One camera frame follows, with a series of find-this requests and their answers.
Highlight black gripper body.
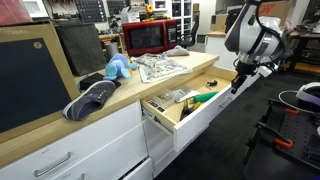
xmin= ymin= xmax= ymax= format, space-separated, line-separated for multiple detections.
xmin=235 ymin=59 xmax=259 ymax=81

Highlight white wooden drawer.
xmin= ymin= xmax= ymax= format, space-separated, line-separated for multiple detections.
xmin=140 ymin=65 xmax=253 ymax=154

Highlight small black key fob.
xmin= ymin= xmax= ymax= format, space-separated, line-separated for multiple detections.
xmin=205 ymin=79 xmax=219 ymax=90

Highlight black bag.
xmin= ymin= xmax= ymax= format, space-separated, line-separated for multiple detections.
xmin=224 ymin=8 xmax=242 ymax=34

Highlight small cardboard box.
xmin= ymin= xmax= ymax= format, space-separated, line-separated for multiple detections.
xmin=210 ymin=13 xmax=229 ymax=33

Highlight clear plastic bag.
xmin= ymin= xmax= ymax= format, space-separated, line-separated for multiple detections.
xmin=156 ymin=86 xmax=201 ymax=104

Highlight black office chair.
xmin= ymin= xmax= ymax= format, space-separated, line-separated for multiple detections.
xmin=179 ymin=15 xmax=200 ymax=49

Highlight black desk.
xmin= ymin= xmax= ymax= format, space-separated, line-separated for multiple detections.
xmin=288 ymin=19 xmax=320 ymax=76

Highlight grey cloth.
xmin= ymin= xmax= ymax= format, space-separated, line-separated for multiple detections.
xmin=162 ymin=45 xmax=191 ymax=58

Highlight large cardboard sheet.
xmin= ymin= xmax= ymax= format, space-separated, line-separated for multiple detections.
xmin=259 ymin=0 xmax=296 ymax=28

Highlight black perforated robot table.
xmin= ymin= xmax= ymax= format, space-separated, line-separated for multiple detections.
xmin=243 ymin=98 xmax=320 ymax=180

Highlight newspaper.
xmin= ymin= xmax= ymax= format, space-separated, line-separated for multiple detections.
xmin=130 ymin=53 xmax=194 ymax=84

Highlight white shelf cabinet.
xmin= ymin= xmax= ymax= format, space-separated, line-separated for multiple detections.
xmin=151 ymin=0 xmax=194 ymax=38

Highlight red microwave oven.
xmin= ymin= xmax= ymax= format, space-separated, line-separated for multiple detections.
xmin=121 ymin=18 xmax=179 ymax=57

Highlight blue plush toy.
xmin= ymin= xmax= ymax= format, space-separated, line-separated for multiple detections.
xmin=102 ymin=52 xmax=138 ymax=82

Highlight grey metal cup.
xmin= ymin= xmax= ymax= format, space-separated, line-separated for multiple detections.
xmin=104 ymin=41 xmax=120 ymax=61

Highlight wooden workbench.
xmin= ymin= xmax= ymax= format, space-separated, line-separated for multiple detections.
xmin=98 ymin=32 xmax=126 ymax=54

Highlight flat black pouch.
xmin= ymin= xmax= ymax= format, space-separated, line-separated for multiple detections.
xmin=78 ymin=72 xmax=122 ymax=92

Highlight grey sneaker shoe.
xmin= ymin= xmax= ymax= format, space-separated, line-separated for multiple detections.
xmin=62 ymin=80 xmax=117 ymax=122

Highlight white cabinet with wooden top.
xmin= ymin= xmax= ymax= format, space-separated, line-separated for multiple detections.
xmin=0 ymin=50 xmax=221 ymax=180

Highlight dark grey fabric bin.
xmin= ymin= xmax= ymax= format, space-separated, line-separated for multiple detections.
xmin=54 ymin=23 xmax=108 ymax=77

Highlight black parts organizer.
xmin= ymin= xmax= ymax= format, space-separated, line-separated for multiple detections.
xmin=74 ymin=0 xmax=108 ymax=24

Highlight wooden framed black board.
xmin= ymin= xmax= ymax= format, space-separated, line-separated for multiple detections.
xmin=0 ymin=21 xmax=81 ymax=144

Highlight pink plastic storage bin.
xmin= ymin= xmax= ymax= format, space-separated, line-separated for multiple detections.
xmin=0 ymin=0 xmax=33 ymax=27

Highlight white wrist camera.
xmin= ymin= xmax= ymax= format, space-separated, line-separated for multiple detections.
xmin=257 ymin=63 xmax=280 ymax=79

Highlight green-handled screwdriver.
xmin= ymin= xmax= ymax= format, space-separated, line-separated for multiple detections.
xmin=187 ymin=91 xmax=220 ymax=104

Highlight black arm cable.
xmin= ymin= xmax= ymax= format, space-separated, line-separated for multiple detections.
xmin=254 ymin=2 xmax=288 ymax=66

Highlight white cable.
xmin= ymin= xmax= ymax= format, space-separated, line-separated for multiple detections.
xmin=278 ymin=89 xmax=320 ymax=116

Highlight yellow-handled pliers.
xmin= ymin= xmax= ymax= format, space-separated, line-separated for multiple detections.
xmin=179 ymin=98 xmax=202 ymax=122

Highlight orange-handled clamp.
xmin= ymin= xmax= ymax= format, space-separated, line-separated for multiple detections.
xmin=256 ymin=121 xmax=295 ymax=150
xmin=284 ymin=107 xmax=300 ymax=116

